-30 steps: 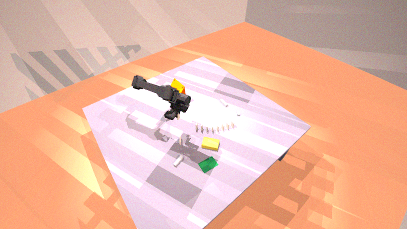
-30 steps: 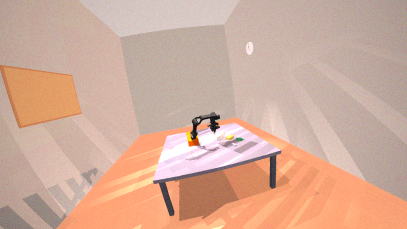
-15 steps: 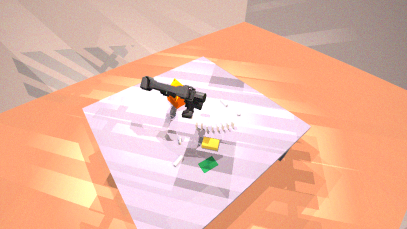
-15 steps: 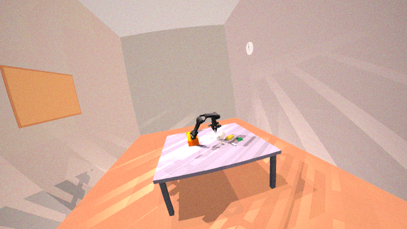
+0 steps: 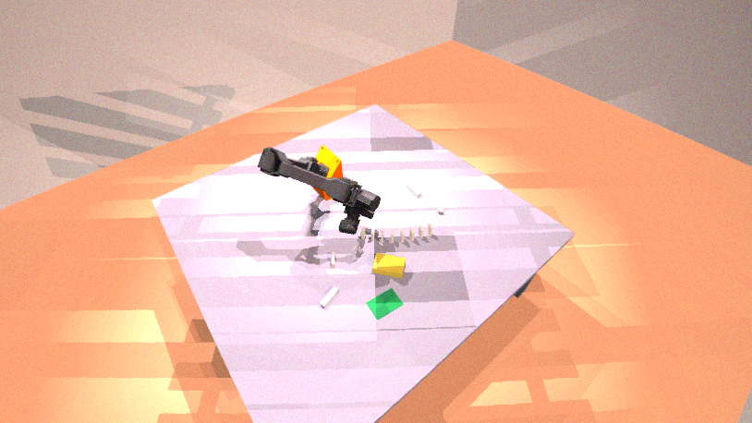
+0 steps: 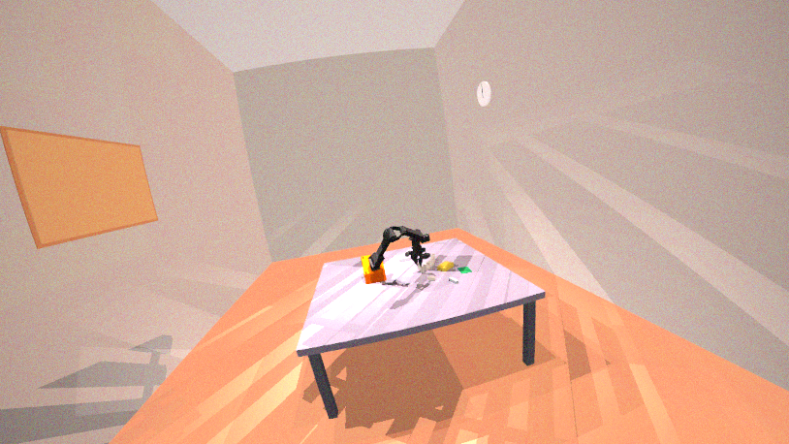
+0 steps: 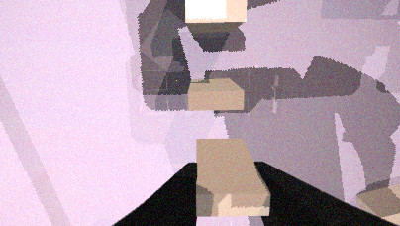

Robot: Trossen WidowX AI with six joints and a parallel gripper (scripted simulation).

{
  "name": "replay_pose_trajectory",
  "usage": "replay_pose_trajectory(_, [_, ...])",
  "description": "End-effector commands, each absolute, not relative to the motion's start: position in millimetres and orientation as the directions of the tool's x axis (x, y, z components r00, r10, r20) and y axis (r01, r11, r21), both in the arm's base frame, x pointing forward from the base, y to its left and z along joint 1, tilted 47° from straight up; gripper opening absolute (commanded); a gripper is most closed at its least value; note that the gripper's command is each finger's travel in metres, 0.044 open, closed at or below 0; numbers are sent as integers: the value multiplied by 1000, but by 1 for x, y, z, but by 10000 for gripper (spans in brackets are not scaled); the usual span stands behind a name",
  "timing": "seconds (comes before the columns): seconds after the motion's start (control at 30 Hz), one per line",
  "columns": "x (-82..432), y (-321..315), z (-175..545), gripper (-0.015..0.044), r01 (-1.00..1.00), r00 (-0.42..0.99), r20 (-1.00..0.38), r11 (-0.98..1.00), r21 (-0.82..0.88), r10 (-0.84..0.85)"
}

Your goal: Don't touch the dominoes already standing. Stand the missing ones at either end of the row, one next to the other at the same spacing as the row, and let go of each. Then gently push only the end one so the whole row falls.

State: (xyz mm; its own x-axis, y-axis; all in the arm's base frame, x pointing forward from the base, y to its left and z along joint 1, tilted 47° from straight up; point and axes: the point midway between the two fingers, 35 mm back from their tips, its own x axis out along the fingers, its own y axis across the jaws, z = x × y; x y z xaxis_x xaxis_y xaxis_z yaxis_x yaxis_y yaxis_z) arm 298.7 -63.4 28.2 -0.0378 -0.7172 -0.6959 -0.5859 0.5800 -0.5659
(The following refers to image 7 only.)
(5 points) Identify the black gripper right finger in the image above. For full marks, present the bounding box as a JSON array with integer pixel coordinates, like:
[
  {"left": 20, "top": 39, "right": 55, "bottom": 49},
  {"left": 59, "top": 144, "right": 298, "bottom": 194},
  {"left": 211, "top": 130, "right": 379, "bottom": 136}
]
[{"left": 254, "top": 162, "right": 399, "bottom": 226}]

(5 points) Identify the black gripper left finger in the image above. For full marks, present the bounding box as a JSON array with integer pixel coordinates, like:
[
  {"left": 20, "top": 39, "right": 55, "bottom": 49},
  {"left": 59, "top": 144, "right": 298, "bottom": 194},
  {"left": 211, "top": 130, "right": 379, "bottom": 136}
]
[{"left": 112, "top": 163, "right": 197, "bottom": 226}]

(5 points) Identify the tan domino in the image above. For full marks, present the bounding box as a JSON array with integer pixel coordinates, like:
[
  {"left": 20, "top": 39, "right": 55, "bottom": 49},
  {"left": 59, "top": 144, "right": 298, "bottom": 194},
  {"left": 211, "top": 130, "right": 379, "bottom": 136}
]
[
  {"left": 188, "top": 78, "right": 245, "bottom": 111},
  {"left": 355, "top": 184, "right": 400, "bottom": 225},
  {"left": 196, "top": 138, "right": 271, "bottom": 217},
  {"left": 185, "top": 0, "right": 247, "bottom": 33}
]

